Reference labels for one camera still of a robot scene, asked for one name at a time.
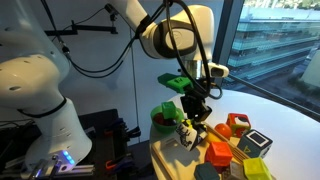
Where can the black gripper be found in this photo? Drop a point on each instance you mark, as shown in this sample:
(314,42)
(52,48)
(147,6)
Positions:
(195,105)

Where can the black and white toy cube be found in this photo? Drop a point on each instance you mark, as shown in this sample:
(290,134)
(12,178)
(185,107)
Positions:
(190,136)

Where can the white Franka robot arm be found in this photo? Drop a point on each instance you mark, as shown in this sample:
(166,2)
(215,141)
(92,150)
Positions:
(36,93)

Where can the yellow toy banana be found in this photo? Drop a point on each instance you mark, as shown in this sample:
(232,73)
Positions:
(212,137)

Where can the green toy cube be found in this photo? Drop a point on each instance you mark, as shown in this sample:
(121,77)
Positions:
(169,110)

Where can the orange toy tomato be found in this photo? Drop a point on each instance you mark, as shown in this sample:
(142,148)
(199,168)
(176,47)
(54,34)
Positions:
(223,130)

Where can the red toy ball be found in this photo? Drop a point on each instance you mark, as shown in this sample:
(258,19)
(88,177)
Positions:
(159,119)

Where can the wooden tray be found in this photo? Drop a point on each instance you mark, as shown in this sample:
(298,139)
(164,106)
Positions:
(173,156)

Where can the orange-red toy cube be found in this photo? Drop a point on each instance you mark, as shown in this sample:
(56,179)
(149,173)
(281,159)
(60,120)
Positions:
(218,154)

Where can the dark teal toy cube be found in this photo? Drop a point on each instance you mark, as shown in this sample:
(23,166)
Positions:
(206,172)

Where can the grey toy cube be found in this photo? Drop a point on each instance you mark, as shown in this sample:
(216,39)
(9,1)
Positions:
(233,171)

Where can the lime yellow toy cube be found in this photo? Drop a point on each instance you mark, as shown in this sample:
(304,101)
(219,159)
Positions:
(256,169)

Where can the green plastic bowl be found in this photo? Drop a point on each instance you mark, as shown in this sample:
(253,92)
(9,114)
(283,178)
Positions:
(163,125)

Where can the red cube with panda print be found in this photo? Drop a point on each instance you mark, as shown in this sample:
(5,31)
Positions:
(238,125)

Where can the blue-grey cube with white square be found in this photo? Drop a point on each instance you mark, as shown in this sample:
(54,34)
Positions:
(255,144)

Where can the black clamp with orange tips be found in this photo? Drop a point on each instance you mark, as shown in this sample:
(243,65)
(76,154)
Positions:
(118,163)
(115,129)

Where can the black robot stand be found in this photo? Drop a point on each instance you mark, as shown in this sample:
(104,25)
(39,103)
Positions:
(100,146)

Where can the glass office building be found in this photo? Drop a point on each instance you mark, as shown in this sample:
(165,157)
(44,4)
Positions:
(273,43)

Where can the black boom rod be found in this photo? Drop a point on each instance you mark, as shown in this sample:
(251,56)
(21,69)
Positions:
(86,30)

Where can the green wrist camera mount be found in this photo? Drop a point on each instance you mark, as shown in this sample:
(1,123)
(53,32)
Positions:
(175,82)

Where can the dark window frame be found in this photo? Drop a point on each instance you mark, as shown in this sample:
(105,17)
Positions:
(228,33)

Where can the black camera on boom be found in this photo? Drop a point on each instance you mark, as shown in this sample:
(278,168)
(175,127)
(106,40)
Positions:
(111,10)

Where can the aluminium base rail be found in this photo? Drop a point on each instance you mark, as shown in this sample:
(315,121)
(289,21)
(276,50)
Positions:
(43,170)

